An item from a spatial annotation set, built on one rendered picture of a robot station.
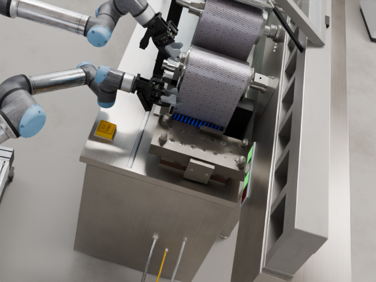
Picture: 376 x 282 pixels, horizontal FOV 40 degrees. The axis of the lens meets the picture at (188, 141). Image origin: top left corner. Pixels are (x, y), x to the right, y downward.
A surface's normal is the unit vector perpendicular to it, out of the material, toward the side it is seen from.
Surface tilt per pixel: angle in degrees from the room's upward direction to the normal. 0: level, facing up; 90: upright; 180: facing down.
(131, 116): 0
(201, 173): 90
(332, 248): 0
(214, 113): 90
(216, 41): 92
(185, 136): 0
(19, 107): 18
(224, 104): 90
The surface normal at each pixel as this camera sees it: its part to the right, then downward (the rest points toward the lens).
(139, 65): 0.24, -0.62
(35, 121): 0.74, 0.60
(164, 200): -0.18, 0.73
